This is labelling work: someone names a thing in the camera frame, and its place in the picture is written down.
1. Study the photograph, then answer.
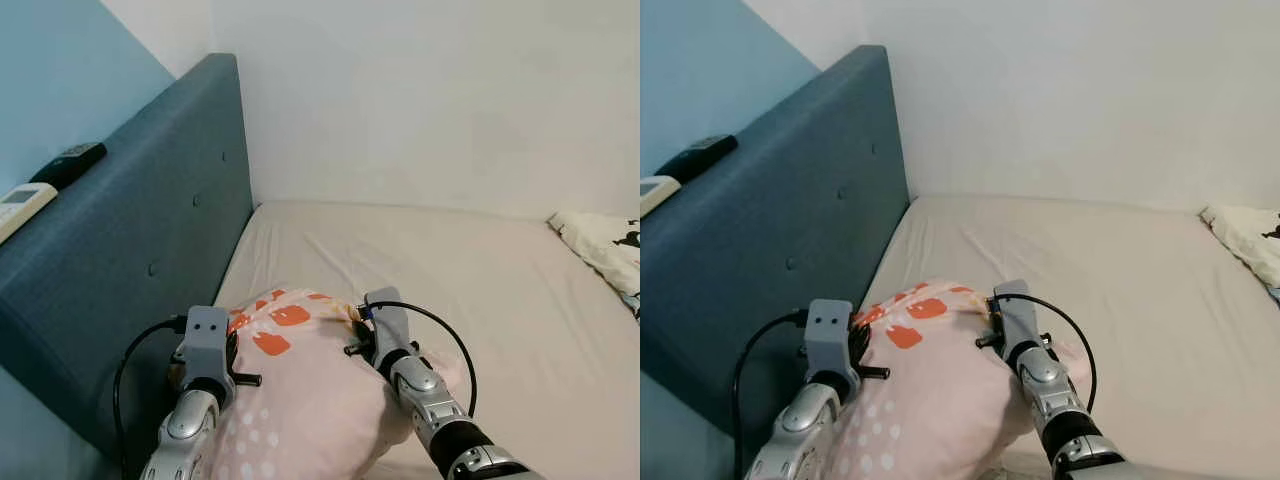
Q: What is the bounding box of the cream cartoon print quilt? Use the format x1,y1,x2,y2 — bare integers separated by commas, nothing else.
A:
1199,204,1280,303
547,209,641,319

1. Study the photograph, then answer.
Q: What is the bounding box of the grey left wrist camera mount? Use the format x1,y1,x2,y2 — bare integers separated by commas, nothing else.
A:
184,305,234,387
804,298,855,382

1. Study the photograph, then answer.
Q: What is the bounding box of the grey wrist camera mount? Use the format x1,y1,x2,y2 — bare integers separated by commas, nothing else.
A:
991,279,1042,353
364,287,412,363
184,305,234,387
804,298,855,382

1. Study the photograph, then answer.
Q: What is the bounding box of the small black device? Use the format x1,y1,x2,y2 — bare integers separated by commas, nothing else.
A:
681,133,740,184
29,141,109,190

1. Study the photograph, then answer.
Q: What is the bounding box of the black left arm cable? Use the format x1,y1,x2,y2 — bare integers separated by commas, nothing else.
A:
732,309,810,473
111,315,190,473

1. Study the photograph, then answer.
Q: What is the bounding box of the pink pillow with orange spots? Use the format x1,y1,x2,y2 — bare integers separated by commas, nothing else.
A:
808,279,1092,480
168,287,472,480

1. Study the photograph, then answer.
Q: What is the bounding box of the white remote control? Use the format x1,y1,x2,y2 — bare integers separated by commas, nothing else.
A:
640,174,684,217
0,181,60,245

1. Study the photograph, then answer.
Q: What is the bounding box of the beige mattress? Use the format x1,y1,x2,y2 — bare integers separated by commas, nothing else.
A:
858,194,1280,480
213,199,641,480

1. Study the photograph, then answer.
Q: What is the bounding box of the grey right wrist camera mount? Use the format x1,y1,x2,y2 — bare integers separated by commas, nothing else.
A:
991,279,1042,353
364,287,412,363

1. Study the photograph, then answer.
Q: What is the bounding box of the teal upholstered headboard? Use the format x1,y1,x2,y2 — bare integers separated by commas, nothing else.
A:
0,53,255,463
640,44,912,471

